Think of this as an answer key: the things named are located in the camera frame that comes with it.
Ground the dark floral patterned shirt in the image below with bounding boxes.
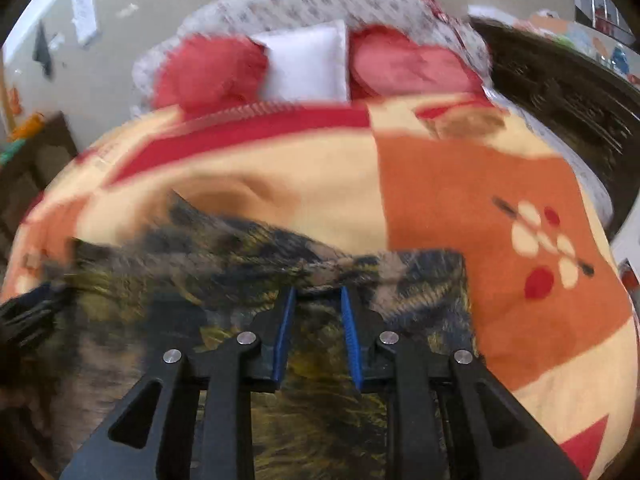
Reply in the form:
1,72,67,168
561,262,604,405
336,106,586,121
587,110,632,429
9,199,476,479

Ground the dark wooden side table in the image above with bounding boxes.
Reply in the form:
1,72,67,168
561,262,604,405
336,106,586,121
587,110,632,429
1,112,78,264

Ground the red orange patchwork blanket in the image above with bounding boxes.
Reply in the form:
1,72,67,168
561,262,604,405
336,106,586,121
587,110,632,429
1,94,639,479

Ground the orange box on table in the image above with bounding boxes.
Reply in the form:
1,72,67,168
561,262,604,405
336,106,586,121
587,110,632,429
9,113,46,142

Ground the left red heart cushion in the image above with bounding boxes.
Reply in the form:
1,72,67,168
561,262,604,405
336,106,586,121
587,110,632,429
151,35,269,114

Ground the red heart cushion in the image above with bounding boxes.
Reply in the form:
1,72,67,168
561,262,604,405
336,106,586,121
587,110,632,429
151,35,269,114
348,24,483,100

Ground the dark carved wooden cabinet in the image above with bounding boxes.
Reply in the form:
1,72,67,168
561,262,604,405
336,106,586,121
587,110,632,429
471,18,639,238

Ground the right red heart cushion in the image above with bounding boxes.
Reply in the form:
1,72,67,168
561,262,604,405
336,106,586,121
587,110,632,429
348,24,483,100

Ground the white square pillow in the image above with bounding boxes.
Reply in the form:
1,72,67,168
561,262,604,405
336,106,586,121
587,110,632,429
250,21,349,102

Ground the floral padded headboard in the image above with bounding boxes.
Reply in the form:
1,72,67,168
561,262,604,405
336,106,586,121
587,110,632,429
130,0,491,118

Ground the dark cloth on wall hook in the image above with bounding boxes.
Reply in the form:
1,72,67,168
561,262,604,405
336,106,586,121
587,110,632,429
32,22,53,80

